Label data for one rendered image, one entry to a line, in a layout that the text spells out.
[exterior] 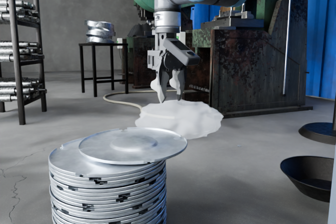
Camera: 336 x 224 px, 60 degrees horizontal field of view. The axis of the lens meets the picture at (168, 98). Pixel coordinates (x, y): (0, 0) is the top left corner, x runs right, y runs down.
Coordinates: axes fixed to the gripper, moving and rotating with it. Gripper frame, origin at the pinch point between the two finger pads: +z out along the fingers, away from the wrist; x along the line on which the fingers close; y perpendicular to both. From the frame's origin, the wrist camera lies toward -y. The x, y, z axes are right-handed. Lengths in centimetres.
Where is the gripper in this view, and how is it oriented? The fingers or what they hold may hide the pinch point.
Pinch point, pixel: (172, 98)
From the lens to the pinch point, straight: 85.1
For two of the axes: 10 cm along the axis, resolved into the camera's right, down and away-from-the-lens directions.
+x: -7.7, 1.1, -6.3
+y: -6.4, -1.3, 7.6
